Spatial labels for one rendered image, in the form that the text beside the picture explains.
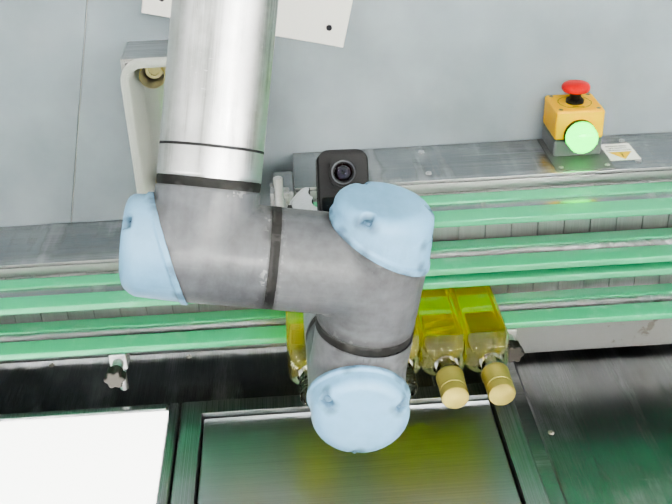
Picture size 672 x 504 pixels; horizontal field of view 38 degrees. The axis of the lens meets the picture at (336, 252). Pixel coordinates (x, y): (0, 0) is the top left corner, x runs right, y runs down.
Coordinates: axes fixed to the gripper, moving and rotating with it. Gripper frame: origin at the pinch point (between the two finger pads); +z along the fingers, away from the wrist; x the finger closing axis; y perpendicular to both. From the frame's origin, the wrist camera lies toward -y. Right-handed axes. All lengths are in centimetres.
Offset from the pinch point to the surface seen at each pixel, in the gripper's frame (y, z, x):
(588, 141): 11, 33, 37
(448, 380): 28.5, 3.5, 13.4
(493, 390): 29.3, 1.9, 18.7
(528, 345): 43, 30, 31
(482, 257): 23.6, 24.2, 21.4
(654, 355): 46, 29, 50
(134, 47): -3.5, 40.2, -24.7
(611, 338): 43, 30, 43
